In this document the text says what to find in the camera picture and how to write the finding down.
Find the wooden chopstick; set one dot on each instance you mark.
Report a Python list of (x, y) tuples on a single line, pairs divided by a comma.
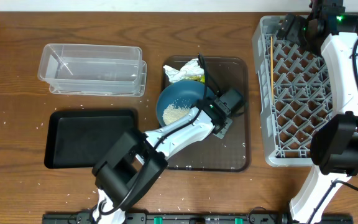
[(271, 70)]

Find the grey dishwasher rack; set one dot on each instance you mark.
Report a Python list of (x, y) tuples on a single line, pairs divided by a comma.
[(303, 100)]

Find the white napkin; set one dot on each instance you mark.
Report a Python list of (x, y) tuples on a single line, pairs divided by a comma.
[(189, 69)]

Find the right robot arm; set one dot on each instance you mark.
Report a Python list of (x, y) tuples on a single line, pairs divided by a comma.
[(331, 33)]

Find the clear plastic bin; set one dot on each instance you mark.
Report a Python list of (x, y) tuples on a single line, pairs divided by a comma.
[(56, 56)]

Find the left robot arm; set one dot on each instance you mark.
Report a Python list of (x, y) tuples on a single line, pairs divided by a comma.
[(129, 169)]

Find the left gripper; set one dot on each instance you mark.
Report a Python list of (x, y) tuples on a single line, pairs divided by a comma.
[(224, 132)]

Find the pile of white rice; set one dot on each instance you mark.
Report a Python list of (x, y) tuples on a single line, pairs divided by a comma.
[(173, 113)]

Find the dark blue plate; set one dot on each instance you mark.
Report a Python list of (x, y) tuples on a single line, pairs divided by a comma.
[(180, 95)]

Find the black plastic tray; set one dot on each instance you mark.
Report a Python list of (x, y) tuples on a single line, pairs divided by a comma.
[(80, 138)]

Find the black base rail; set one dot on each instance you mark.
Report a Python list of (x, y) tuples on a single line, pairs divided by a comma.
[(142, 218)]

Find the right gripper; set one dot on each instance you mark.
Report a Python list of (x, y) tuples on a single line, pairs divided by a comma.
[(293, 35)]

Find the brown serving tray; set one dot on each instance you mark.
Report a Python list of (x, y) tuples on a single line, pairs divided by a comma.
[(232, 152)]

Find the yellow green snack wrapper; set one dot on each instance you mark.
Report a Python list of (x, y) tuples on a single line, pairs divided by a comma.
[(198, 78)]

